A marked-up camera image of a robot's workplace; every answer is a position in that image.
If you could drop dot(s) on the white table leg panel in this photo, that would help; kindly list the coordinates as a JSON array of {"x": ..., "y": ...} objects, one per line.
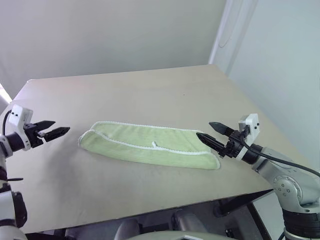
[{"x": 268, "y": 220}]

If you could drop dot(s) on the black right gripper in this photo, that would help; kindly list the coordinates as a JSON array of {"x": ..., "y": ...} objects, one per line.
[{"x": 233, "y": 143}]

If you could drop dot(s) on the light green towel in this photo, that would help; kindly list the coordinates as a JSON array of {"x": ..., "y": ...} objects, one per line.
[{"x": 155, "y": 155}]

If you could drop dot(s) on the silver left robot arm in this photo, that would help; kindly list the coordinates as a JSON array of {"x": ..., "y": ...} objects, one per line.
[{"x": 7, "y": 207}]

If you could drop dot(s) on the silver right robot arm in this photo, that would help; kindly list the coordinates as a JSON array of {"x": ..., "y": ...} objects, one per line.
[{"x": 295, "y": 185}]

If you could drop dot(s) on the white slanted bar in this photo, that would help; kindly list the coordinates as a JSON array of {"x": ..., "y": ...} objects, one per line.
[{"x": 5, "y": 93}]

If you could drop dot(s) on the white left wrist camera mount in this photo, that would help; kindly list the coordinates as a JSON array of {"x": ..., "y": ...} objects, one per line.
[{"x": 20, "y": 113}]

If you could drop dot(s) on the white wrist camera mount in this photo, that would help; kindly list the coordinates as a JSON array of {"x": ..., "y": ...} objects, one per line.
[
  {"x": 20, "y": 113},
  {"x": 252, "y": 122}
]

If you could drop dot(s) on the small black white fitting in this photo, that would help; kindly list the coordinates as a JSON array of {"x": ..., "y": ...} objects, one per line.
[{"x": 229, "y": 232}]

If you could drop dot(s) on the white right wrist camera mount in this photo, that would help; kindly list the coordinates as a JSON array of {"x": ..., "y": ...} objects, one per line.
[{"x": 252, "y": 122}]

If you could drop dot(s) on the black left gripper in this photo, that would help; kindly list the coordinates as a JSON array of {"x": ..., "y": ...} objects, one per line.
[{"x": 32, "y": 135}]

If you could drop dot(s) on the grey rounded shape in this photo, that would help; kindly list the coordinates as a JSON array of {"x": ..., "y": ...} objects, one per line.
[
  {"x": 128, "y": 230},
  {"x": 190, "y": 221}
]

